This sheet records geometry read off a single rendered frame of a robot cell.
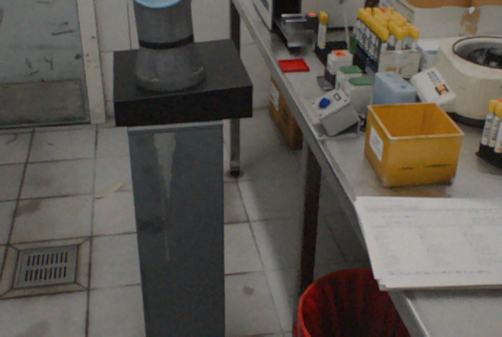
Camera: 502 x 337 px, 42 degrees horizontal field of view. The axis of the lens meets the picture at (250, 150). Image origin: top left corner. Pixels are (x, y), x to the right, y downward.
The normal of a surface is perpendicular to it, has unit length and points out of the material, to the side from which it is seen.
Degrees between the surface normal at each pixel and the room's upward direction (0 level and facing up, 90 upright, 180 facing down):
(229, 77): 4
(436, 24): 91
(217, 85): 4
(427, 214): 0
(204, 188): 90
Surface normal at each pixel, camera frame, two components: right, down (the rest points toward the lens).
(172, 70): 0.17, 0.19
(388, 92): -0.96, 0.13
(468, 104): -0.62, 0.37
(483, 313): 0.01, -0.87
